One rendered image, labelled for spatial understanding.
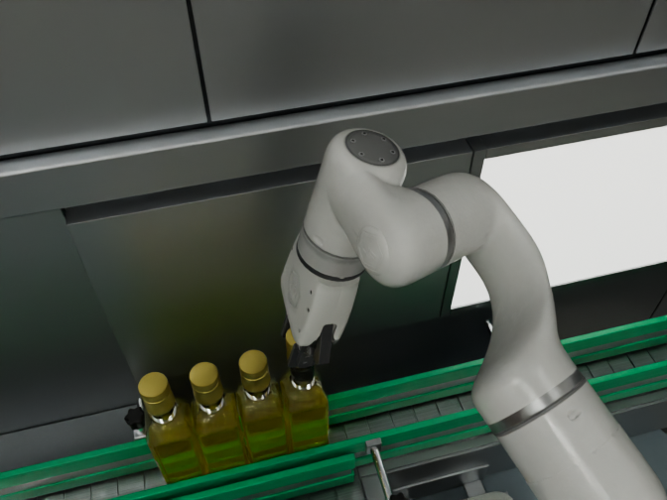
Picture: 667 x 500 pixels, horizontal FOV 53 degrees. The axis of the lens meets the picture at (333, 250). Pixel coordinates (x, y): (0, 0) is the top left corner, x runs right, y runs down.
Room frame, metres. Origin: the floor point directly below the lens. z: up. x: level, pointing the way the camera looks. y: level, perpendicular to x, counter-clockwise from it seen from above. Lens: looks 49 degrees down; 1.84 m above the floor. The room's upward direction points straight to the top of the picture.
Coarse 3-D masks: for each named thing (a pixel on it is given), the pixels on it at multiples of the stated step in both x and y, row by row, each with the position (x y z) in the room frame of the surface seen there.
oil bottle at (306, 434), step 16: (288, 384) 0.43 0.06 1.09; (320, 384) 0.43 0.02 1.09; (288, 400) 0.41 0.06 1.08; (304, 400) 0.41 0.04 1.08; (320, 400) 0.41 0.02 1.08; (288, 416) 0.40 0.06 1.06; (304, 416) 0.40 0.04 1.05; (320, 416) 0.41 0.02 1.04; (288, 432) 0.40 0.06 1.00; (304, 432) 0.40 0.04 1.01; (320, 432) 0.41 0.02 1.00; (304, 448) 0.40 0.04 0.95
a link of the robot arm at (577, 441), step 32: (544, 416) 0.23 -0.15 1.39; (576, 416) 0.23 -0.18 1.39; (608, 416) 0.23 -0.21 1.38; (512, 448) 0.22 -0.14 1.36; (544, 448) 0.21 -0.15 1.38; (576, 448) 0.21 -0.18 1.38; (608, 448) 0.21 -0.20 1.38; (544, 480) 0.19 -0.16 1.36; (576, 480) 0.19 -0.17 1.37; (608, 480) 0.19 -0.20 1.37; (640, 480) 0.19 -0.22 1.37
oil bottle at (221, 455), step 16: (192, 400) 0.41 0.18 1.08; (224, 400) 0.40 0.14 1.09; (208, 416) 0.38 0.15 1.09; (224, 416) 0.38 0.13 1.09; (208, 432) 0.37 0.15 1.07; (224, 432) 0.37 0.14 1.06; (240, 432) 0.38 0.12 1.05; (208, 448) 0.37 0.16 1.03; (224, 448) 0.37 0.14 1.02; (240, 448) 0.38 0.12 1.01; (208, 464) 0.37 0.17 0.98; (224, 464) 0.37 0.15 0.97; (240, 464) 0.38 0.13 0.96
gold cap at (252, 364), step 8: (248, 352) 0.43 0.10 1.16; (256, 352) 0.43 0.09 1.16; (240, 360) 0.42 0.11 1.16; (248, 360) 0.42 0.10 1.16; (256, 360) 0.42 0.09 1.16; (264, 360) 0.42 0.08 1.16; (240, 368) 0.41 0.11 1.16; (248, 368) 0.41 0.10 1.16; (256, 368) 0.41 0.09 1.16; (264, 368) 0.41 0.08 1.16; (248, 376) 0.40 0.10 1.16; (256, 376) 0.40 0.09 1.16; (264, 376) 0.40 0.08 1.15; (248, 384) 0.40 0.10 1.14; (256, 384) 0.40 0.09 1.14; (264, 384) 0.40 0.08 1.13; (256, 392) 0.40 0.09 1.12
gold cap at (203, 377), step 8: (192, 368) 0.41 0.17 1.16; (200, 368) 0.41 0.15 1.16; (208, 368) 0.41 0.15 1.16; (216, 368) 0.41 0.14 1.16; (192, 376) 0.40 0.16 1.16; (200, 376) 0.40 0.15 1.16; (208, 376) 0.40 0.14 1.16; (216, 376) 0.40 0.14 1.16; (192, 384) 0.39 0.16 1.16; (200, 384) 0.38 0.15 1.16; (208, 384) 0.38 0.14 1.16; (216, 384) 0.39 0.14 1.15; (200, 392) 0.38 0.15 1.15; (208, 392) 0.38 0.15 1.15; (216, 392) 0.39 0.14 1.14; (200, 400) 0.38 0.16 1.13; (208, 400) 0.38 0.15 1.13; (216, 400) 0.39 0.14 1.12
